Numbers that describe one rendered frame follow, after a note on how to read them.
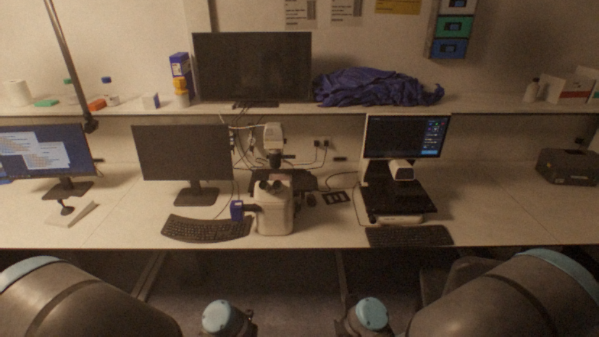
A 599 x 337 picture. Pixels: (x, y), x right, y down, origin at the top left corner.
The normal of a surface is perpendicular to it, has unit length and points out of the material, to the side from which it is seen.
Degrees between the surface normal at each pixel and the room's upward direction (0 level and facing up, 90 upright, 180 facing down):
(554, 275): 5
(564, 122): 90
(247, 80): 86
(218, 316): 19
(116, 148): 90
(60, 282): 15
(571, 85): 90
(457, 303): 42
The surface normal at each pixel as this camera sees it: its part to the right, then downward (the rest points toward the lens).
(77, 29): 0.00, 0.47
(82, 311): 0.36, -0.74
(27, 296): -0.11, -0.74
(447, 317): -0.71, -0.65
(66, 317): 0.11, -0.71
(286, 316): 0.00, -0.88
